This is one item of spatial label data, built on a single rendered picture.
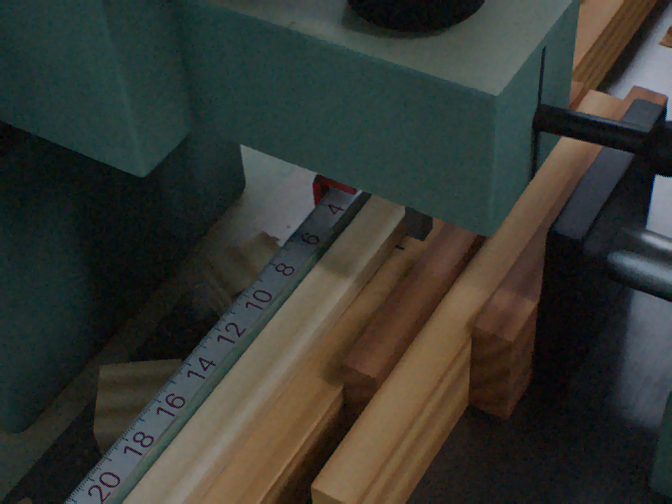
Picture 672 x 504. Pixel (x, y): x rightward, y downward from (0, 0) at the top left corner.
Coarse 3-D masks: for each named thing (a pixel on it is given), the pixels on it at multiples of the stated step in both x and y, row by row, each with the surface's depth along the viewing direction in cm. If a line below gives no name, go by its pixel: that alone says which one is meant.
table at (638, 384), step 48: (624, 48) 68; (624, 96) 65; (624, 288) 56; (624, 336) 54; (528, 384) 52; (576, 384) 52; (624, 384) 52; (480, 432) 51; (528, 432) 51; (576, 432) 51; (624, 432) 50; (432, 480) 49; (480, 480) 49; (528, 480) 49; (576, 480) 49; (624, 480) 49
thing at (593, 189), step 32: (608, 160) 48; (640, 160) 49; (576, 192) 47; (608, 192) 47; (640, 192) 51; (576, 224) 46; (608, 224) 48; (640, 224) 54; (544, 256) 47; (576, 256) 46; (608, 256) 50; (640, 256) 49; (544, 288) 48; (576, 288) 47; (608, 288) 52; (640, 288) 50; (544, 320) 49; (576, 320) 49; (544, 352) 50; (576, 352) 51
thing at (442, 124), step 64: (192, 0) 45; (256, 0) 44; (320, 0) 44; (512, 0) 43; (576, 0) 43; (192, 64) 47; (256, 64) 45; (320, 64) 43; (384, 64) 42; (448, 64) 41; (512, 64) 41; (256, 128) 48; (320, 128) 46; (384, 128) 44; (448, 128) 42; (512, 128) 42; (384, 192) 46; (448, 192) 44; (512, 192) 45
